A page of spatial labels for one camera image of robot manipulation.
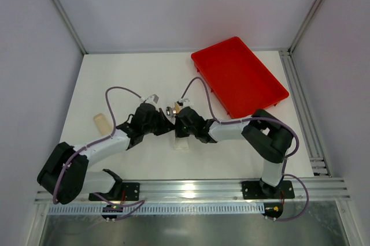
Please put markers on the wooden utensil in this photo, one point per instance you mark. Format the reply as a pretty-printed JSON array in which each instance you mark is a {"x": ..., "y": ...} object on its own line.
[{"x": 102, "y": 124}]

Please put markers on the silver spoon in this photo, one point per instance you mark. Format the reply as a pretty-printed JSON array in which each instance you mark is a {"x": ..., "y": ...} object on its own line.
[{"x": 171, "y": 111}]

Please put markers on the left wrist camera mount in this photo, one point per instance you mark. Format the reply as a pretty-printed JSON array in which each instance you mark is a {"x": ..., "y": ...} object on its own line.
[{"x": 152, "y": 99}]

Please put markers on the gold knife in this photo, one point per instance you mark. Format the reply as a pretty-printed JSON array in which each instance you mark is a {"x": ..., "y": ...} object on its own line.
[{"x": 176, "y": 108}]

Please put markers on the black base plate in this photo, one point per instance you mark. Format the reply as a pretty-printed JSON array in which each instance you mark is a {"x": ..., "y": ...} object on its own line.
[
  {"x": 126, "y": 191},
  {"x": 253, "y": 190}
]

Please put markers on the aluminium front rail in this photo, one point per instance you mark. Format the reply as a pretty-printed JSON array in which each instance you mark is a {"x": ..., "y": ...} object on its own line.
[{"x": 167, "y": 191}]

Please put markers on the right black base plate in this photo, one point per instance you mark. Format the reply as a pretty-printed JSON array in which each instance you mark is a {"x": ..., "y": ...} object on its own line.
[{"x": 253, "y": 190}]

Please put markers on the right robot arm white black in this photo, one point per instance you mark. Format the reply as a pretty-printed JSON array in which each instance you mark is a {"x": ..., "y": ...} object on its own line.
[{"x": 268, "y": 136}]

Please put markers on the left aluminium frame post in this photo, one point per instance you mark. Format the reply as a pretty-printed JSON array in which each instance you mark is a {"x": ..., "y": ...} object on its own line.
[{"x": 68, "y": 25}]

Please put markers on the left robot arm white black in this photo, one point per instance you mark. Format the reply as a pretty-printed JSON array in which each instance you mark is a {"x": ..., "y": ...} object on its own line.
[{"x": 65, "y": 174}]

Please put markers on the aluminium frame post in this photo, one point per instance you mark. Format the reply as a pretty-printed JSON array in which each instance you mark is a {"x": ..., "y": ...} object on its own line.
[
  {"x": 68, "y": 25},
  {"x": 310, "y": 16}
]

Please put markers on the right side aluminium rail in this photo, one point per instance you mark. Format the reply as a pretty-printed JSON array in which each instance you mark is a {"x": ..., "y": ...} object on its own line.
[{"x": 313, "y": 143}]

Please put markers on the aluminium rail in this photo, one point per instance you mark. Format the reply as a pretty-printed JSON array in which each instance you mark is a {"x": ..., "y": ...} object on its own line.
[
  {"x": 313, "y": 143},
  {"x": 167, "y": 191}
]

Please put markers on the red plastic tray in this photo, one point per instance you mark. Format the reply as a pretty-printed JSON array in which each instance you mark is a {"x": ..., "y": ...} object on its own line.
[{"x": 239, "y": 80}]

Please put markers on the slotted white cable duct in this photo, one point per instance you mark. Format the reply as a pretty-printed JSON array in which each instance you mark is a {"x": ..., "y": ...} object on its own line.
[{"x": 160, "y": 209}]

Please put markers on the right aluminium frame post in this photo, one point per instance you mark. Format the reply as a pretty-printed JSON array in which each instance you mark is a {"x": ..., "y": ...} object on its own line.
[{"x": 310, "y": 16}]

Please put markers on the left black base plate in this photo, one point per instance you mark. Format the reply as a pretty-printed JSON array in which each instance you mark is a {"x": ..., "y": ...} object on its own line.
[{"x": 126, "y": 191}]

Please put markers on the white paper napkin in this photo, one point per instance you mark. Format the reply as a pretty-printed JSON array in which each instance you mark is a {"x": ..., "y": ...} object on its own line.
[{"x": 180, "y": 143}]

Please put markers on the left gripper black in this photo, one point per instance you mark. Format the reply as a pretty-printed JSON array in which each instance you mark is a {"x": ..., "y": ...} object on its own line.
[{"x": 158, "y": 120}]

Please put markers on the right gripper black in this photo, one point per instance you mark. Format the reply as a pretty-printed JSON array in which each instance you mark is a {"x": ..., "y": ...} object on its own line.
[{"x": 181, "y": 123}]

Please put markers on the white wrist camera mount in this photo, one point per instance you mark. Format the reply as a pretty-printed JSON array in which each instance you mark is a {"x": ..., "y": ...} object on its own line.
[{"x": 183, "y": 103}]

